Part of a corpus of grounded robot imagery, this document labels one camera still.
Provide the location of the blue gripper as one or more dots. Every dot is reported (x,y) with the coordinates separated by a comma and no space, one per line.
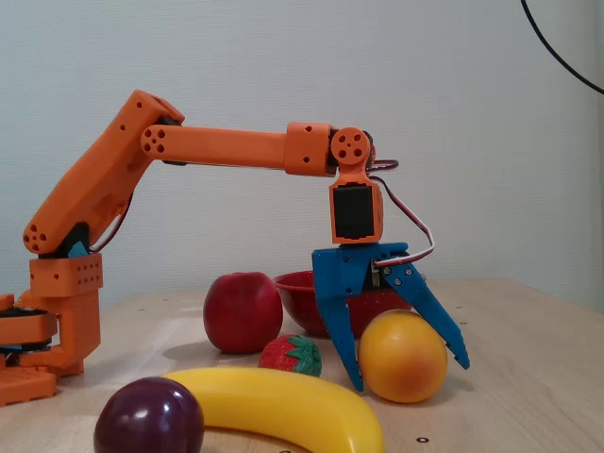
(343,273)

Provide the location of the orange yellow toy peach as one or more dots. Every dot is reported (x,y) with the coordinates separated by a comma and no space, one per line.
(401,358)

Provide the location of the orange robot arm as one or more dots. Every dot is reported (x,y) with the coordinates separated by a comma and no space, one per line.
(226,148)

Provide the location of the red speckled enamel bowl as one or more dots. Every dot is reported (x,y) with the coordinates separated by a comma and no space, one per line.
(297,307)

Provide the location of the red toy strawberry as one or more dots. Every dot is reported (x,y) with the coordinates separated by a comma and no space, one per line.
(280,354)

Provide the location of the yellow toy banana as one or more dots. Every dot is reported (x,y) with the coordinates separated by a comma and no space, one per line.
(283,406)

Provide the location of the red toy apple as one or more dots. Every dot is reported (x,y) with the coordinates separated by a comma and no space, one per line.
(243,311)

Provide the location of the purple toy plum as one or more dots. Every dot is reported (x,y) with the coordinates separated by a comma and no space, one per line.
(146,420)

